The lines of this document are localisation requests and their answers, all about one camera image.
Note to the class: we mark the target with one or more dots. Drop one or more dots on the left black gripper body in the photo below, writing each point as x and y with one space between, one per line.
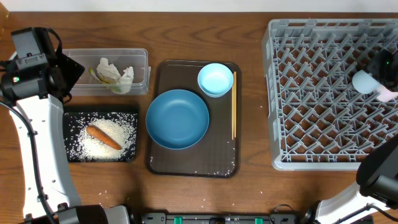
69 71

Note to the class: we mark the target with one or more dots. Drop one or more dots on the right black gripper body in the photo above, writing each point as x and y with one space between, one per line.
381 65

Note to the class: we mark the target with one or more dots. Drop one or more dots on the light blue cup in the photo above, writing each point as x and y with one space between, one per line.
364 83

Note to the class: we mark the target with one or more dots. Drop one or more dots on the white tissue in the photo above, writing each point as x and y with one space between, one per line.
109 70

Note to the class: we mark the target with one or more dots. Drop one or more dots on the green foil snack wrapper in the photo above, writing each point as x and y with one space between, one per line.
113 84

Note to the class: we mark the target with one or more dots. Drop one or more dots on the orange carrot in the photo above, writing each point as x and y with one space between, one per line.
103 137

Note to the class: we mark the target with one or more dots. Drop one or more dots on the pile of white rice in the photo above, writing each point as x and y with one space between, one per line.
102 149

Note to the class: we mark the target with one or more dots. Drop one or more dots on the dark blue plate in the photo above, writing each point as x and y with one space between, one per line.
177 119

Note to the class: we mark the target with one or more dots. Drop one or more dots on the wooden chopstick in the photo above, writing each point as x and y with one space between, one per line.
233 108
235 103

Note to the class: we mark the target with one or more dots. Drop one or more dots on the light blue bowl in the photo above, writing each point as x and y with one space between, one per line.
215 79

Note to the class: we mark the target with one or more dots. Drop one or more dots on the white cup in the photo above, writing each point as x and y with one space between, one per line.
385 95

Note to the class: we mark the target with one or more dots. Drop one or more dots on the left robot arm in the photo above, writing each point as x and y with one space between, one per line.
33 86

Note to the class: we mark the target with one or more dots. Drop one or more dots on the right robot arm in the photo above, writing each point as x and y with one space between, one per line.
375 189

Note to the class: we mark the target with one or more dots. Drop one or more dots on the grey dishwasher rack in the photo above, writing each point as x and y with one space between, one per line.
317 120

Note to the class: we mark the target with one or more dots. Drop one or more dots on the clear plastic bin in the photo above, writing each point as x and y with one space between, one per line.
88 85

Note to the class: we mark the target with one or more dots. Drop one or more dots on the black plastic tray bin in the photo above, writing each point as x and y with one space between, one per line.
70 124

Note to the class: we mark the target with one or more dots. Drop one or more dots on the brown serving tray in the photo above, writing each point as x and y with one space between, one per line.
216 154

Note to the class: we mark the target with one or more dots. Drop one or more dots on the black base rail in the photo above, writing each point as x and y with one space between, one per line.
288 216

